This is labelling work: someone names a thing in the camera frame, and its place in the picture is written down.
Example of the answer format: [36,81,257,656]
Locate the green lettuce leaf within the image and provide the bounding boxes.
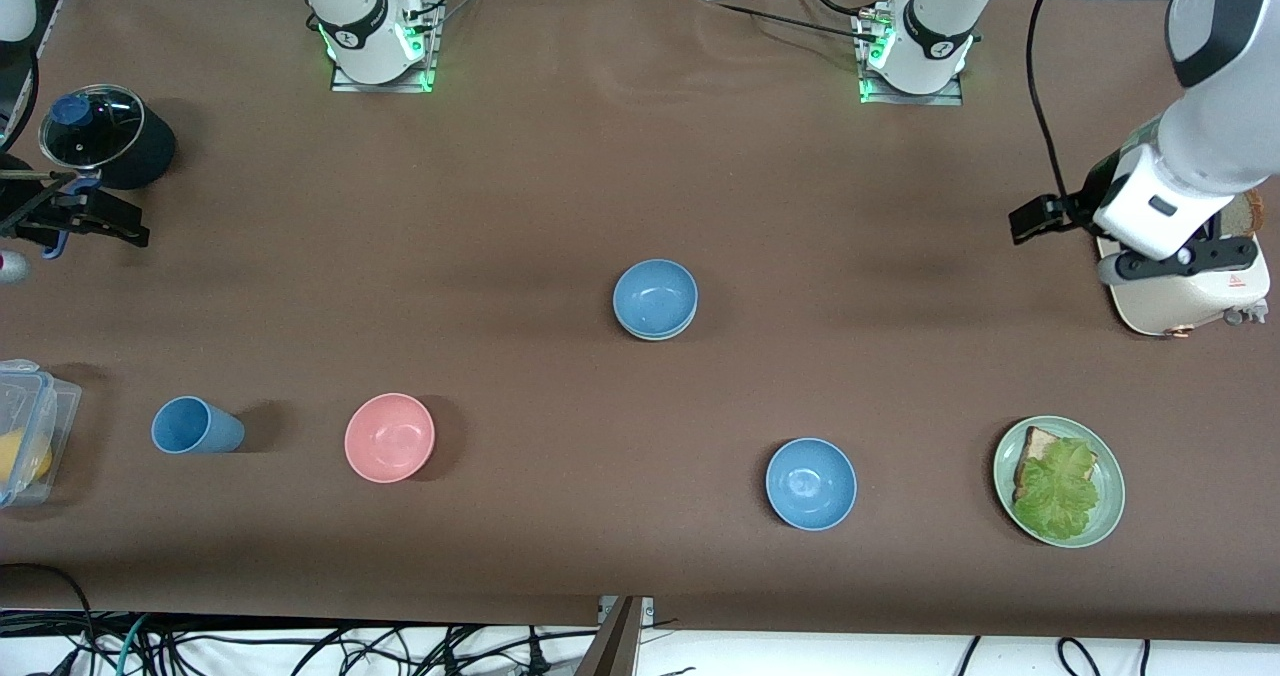
[1012,438,1099,541]

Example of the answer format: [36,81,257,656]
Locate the black cable on table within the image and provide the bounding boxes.
[690,0,881,45]

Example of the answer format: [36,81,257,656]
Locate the pink bowl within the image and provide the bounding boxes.
[344,393,436,484]

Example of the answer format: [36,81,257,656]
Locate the blue plastic cup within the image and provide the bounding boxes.
[151,396,246,455]

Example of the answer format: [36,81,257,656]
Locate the cream white toaster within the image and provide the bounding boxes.
[1095,191,1271,337]

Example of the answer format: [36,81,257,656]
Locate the black floor cable loop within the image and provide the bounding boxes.
[0,563,96,676]

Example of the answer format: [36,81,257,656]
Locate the green plate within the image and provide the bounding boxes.
[993,416,1126,549]

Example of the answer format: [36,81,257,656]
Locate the brown toast slice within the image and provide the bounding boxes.
[1225,191,1264,239]

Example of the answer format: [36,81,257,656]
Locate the metal table edge bracket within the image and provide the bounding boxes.
[575,596,656,676]

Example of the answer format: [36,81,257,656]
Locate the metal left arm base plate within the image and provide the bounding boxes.
[858,11,966,107]

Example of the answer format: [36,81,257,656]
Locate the bread slice with lettuce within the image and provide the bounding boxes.
[1014,426,1063,487]

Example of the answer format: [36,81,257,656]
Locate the blue bowl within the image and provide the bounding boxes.
[765,438,858,532]
[612,259,699,338]

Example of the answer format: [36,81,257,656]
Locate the pale green bowl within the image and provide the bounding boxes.
[615,318,697,343]

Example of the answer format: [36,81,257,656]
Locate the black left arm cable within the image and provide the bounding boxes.
[1028,0,1086,202]

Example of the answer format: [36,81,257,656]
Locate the glass lid with blue knob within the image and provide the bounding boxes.
[38,84,144,170]

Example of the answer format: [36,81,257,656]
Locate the teal cable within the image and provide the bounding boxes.
[118,613,151,676]

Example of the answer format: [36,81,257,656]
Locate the yellow fruit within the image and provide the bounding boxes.
[0,431,53,487]

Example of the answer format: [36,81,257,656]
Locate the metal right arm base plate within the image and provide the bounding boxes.
[330,0,441,94]

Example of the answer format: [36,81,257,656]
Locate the dark blue saucepan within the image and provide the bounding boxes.
[38,84,178,260]

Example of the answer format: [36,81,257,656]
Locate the clear plastic food container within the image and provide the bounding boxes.
[0,359,83,509]

